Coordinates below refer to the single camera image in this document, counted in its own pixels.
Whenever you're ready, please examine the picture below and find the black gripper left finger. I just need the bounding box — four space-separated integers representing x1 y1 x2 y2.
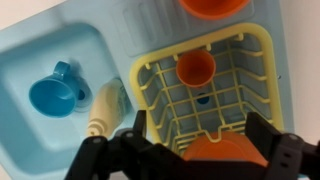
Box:
132 109 148 142

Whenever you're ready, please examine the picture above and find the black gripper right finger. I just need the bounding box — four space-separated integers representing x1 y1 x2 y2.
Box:
245 111 284 165

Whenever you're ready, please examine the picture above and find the small orange cup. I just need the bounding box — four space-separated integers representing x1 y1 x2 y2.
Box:
175 49 217 89

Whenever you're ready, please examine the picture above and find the yellow dish rack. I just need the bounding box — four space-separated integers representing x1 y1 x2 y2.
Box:
129 22 285 158

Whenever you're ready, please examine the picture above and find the large orange cup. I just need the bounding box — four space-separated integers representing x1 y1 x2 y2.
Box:
178 0 251 21

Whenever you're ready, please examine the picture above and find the cream toy bottle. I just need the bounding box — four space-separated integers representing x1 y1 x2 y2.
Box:
85 78 130 138

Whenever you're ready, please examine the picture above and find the orange plate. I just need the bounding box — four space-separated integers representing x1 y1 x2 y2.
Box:
182 130 270 168

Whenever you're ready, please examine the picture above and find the blue toy sink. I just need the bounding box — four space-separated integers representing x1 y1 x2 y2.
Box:
0 0 295 180

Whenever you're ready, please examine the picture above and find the blue cup with handle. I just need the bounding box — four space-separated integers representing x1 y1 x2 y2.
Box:
28 60 82 118

